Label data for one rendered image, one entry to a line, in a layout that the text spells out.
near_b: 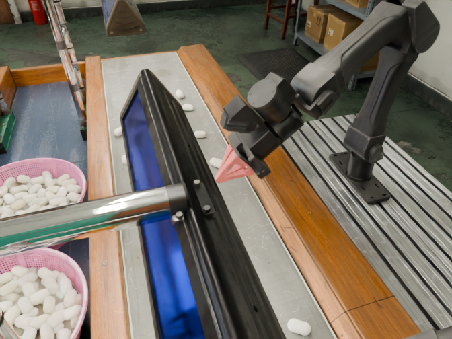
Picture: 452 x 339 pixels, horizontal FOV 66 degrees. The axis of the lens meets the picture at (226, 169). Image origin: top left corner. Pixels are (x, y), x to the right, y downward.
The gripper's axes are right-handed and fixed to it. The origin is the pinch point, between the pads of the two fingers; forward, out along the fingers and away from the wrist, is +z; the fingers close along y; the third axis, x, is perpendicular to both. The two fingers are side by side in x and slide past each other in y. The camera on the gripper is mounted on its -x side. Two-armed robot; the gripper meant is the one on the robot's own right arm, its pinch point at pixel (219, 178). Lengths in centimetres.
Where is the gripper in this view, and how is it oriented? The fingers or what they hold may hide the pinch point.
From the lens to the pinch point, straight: 71.1
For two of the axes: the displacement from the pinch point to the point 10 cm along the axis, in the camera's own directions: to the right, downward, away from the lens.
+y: 3.0, 6.0, -7.4
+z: -7.3, 6.4, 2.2
